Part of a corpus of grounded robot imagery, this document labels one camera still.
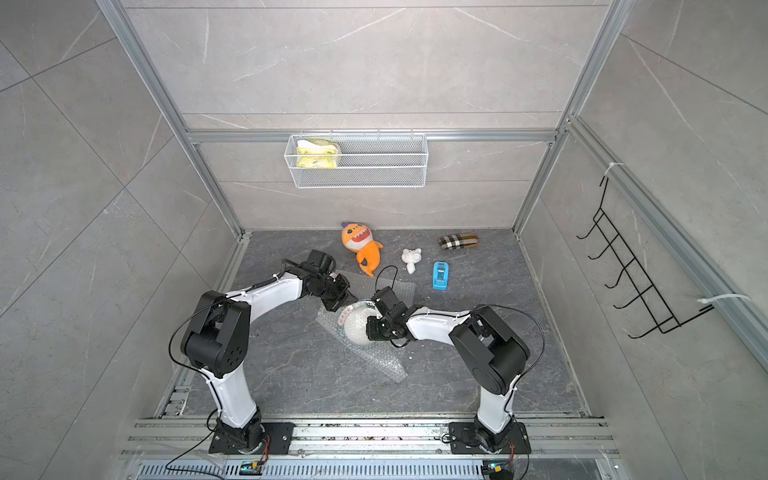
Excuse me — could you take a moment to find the green rimmed white dinner plate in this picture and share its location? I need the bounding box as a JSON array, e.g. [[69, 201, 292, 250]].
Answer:
[[337, 300, 380, 346]]

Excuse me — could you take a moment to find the clear bubble wrap sheet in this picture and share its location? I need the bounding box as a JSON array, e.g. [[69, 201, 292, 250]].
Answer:
[[315, 271, 407, 383]]

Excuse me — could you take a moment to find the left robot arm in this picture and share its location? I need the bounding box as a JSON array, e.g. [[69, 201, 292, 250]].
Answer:
[[180, 250, 350, 454]]

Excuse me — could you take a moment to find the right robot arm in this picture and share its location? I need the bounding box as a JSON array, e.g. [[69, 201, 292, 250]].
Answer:
[[365, 286, 532, 457]]

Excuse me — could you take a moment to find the orange shark plush toy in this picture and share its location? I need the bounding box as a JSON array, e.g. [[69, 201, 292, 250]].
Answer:
[[341, 222, 383, 277]]

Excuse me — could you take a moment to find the blue toy car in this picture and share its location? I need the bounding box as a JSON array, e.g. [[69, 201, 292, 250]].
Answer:
[[432, 261, 450, 291]]

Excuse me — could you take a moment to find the small white figurine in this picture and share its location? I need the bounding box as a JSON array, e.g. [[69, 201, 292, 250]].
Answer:
[[401, 248, 422, 275]]

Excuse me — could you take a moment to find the plaid brown pouch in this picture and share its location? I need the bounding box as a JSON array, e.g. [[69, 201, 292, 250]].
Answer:
[[438, 233, 479, 250]]

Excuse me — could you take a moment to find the yellow white cloth in basket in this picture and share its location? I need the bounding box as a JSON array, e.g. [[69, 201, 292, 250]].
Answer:
[[296, 139, 341, 169]]

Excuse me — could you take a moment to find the white wire mesh basket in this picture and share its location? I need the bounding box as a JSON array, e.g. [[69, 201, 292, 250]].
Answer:
[[284, 133, 429, 189]]

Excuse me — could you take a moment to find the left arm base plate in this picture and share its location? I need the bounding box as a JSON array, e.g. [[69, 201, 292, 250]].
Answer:
[[208, 422, 295, 455]]

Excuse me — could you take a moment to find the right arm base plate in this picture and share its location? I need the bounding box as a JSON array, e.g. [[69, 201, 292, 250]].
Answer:
[[441, 421, 532, 455]]

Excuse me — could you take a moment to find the aluminium mounting rail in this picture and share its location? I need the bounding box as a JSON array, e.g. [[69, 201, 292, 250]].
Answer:
[[114, 414, 628, 479]]

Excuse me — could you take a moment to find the black wire hook rack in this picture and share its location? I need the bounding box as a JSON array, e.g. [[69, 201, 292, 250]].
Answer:
[[576, 177, 715, 340]]

